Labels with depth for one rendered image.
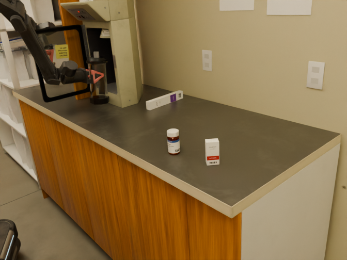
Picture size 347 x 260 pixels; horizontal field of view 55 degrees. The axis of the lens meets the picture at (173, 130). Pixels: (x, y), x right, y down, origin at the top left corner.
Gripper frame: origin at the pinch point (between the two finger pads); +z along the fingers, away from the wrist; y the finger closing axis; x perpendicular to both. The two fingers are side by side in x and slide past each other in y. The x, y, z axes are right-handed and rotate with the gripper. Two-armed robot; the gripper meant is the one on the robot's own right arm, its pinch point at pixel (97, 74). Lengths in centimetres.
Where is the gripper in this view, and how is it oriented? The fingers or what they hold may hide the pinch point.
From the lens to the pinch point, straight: 181.8
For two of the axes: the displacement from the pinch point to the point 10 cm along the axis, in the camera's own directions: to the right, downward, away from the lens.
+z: 7.3, -2.3, 6.5
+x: 0.0, 9.4, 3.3
